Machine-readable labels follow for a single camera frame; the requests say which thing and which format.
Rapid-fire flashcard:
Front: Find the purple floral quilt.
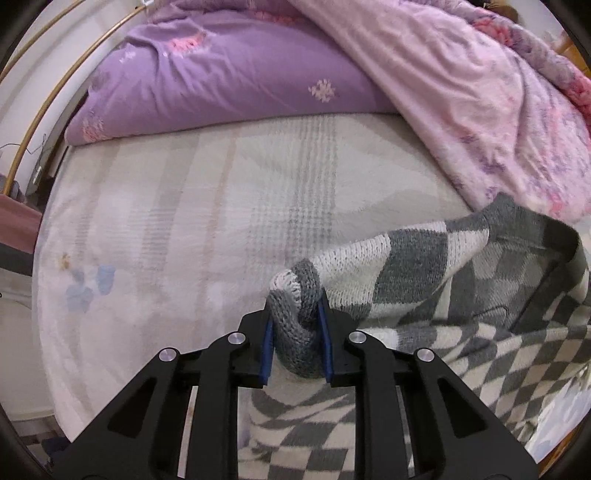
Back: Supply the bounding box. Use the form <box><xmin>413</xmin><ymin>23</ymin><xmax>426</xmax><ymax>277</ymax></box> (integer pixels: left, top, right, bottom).
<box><xmin>65</xmin><ymin>0</ymin><xmax>591</xmax><ymax>227</ymax></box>

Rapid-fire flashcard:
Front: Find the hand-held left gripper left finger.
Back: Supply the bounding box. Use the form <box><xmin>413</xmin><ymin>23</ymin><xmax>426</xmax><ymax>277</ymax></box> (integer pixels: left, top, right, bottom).
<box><xmin>55</xmin><ymin>309</ymin><xmax>273</xmax><ymax>480</ymax></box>

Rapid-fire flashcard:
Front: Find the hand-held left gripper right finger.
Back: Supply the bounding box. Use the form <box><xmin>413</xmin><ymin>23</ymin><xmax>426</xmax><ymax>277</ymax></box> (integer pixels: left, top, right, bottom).
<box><xmin>316</xmin><ymin>295</ymin><xmax>539</xmax><ymax>480</ymax></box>

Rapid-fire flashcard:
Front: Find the wooden clothes rack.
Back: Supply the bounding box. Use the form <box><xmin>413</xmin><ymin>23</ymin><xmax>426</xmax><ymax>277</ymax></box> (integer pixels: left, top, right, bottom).
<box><xmin>0</xmin><ymin>0</ymin><xmax>141</xmax><ymax>195</ymax></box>

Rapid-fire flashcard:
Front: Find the pink grey towel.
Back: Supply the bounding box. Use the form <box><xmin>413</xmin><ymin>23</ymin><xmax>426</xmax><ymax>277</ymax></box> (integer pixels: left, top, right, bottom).
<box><xmin>0</xmin><ymin>194</ymin><xmax>42</xmax><ymax>278</ymax></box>

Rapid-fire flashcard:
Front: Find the grey white checkered cardigan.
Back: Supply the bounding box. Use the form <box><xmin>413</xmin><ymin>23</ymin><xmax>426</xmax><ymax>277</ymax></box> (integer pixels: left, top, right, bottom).
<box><xmin>235</xmin><ymin>194</ymin><xmax>591</xmax><ymax>480</ymax></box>

